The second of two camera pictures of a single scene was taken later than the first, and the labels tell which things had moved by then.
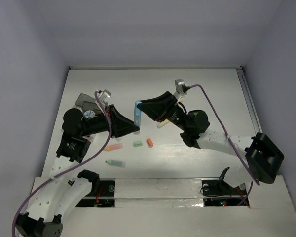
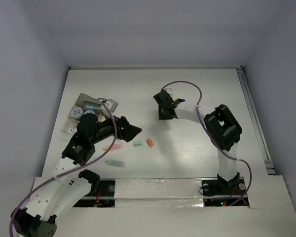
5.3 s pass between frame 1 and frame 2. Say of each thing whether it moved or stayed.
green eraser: stayed
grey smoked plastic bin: stayed
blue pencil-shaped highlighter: moved
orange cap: stayed
